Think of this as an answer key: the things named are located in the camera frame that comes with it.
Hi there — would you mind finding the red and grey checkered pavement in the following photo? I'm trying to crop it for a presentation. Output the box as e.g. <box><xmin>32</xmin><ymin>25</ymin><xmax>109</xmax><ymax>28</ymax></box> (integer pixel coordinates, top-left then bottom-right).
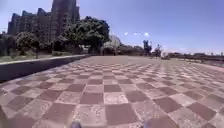
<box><xmin>0</xmin><ymin>55</ymin><xmax>224</xmax><ymax>128</ymax></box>

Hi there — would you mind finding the pale domed building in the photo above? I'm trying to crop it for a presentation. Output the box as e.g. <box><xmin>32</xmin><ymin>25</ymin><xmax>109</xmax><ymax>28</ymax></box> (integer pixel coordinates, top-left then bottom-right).
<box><xmin>102</xmin><ymin>34</ymin><xmax>123</xmax><ymax>56</ymax></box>

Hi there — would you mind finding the distant dark tree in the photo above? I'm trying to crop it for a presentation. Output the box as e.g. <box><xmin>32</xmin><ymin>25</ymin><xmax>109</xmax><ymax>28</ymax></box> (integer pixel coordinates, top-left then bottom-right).
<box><xmin>152</xmin><ymin>44</ymin><xmax>163</xmax><ymax>58</ymax></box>
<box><xmin>142</xmin><ymin>39</ymin><xmax>153</xmax><ymax>56</ymax></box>

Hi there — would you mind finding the large dark green tree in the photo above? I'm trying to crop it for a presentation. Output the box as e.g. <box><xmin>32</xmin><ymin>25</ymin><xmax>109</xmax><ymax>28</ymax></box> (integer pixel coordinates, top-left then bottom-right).
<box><xmin>62</xmin><ymin>15</ymin><xmax>112</xmax><ymax>55</ymax></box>

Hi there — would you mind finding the robot's own part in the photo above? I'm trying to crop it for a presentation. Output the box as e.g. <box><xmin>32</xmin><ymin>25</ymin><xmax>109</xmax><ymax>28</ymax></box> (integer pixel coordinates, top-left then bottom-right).
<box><xmin>142</xmin><ymin>121</ymin><xmax>152</xmax><ymax>128</ymax></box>
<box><xmin>70</xmin><ymin>121</ymin><xmax>82</xmax><ymax>128</ymax></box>

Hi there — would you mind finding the tall dark building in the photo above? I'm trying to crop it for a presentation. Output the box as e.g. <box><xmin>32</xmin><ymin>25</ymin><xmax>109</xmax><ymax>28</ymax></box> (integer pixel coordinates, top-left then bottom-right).
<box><xmin>6</xmin><ymin>0</ymin><xmax>81</xmax><ymax>51</ymax></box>

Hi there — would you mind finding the low distant railing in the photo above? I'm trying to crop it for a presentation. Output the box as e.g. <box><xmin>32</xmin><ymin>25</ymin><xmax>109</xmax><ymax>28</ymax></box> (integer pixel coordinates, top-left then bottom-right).
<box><xmin>166</xmin><ymin>51</ymin><xmax>224</xmax><ymax>63</ymax></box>

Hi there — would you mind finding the small green tree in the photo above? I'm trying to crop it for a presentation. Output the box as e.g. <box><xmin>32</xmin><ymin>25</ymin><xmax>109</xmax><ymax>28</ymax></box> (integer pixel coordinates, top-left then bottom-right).
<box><xmin>14</xmin><ymin>31</ymin><xmax>41</xmax><ymax>57</ymax></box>

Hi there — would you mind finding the grass strip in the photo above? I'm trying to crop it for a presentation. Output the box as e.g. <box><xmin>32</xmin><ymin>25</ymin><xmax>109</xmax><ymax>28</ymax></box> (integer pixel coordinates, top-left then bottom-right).
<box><xmin>0</xmin><ymin>53</ymin><xmax>81</xmax><ymax>64</ymax></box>

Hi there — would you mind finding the low grey stone wall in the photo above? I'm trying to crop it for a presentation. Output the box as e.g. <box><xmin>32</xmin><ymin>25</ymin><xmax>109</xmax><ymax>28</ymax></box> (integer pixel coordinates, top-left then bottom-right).
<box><xmin>0</xmin><ymin>54</ymin><xmax>92</xmax><ymax>83</ymax></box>

